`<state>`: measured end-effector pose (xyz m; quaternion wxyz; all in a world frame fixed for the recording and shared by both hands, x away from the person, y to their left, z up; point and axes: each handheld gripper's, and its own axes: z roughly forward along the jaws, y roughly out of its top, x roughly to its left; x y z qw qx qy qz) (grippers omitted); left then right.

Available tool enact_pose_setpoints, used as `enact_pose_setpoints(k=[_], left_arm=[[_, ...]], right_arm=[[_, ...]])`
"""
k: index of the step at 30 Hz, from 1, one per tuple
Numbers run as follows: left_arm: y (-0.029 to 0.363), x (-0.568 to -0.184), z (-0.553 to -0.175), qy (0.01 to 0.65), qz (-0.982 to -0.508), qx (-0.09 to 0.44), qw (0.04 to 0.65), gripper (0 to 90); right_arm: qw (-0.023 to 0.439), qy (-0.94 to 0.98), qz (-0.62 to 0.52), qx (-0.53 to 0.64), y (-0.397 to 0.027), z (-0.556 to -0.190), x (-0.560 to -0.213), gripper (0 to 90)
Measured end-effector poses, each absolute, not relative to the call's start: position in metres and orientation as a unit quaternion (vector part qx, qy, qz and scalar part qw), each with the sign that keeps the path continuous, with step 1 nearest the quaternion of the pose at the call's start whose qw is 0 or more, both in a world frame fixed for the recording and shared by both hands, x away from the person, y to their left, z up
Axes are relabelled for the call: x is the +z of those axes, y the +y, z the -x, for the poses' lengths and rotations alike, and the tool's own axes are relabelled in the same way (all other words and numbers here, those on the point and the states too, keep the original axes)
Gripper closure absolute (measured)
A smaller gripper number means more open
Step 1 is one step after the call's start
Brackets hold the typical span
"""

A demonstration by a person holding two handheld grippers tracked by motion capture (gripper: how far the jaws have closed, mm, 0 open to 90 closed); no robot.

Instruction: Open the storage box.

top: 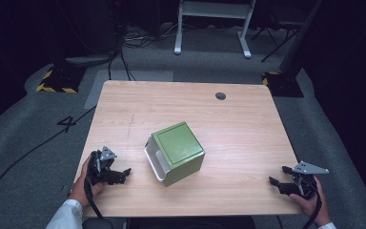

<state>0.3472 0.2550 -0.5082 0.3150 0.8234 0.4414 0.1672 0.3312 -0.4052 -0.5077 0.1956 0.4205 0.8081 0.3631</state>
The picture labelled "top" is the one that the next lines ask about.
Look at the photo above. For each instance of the white metal table frame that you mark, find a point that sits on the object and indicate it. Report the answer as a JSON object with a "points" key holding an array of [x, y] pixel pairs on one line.
{"points": [[214, 9]]}

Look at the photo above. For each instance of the person's right hand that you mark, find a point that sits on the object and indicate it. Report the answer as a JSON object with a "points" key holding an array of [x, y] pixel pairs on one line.
{"points": [[317, 208]]}

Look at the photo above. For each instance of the dark slanted stand pole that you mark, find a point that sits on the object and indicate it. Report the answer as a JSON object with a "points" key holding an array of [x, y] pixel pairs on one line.
{"points": [[300, 38]]}

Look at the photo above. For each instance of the grey round table grommet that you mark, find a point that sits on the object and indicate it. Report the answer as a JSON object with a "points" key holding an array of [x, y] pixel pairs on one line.
{"points": [[220, 96]]}

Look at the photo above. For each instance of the black tripod stand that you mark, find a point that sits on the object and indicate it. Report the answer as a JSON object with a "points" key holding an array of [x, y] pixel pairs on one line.
{"points": [[278, 35]]}

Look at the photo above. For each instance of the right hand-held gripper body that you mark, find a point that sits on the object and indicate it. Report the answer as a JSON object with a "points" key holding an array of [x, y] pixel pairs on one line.
{"points": [[305, 186]]}

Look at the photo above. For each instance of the black yellow striped stand base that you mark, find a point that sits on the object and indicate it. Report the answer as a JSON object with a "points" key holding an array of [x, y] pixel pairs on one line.
{"points": [[62, 81], [282, 84]]}

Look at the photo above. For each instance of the green box with white drawer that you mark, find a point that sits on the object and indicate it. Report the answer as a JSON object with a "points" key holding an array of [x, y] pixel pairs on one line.
{"points": [[178, 149]]}

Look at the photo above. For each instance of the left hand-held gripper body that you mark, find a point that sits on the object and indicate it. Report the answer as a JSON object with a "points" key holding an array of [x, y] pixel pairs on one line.
{"points": [[96, 167]]}

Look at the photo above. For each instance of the person's left hand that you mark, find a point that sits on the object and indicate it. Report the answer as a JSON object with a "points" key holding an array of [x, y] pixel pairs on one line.
{"points": [[80, 191]]}

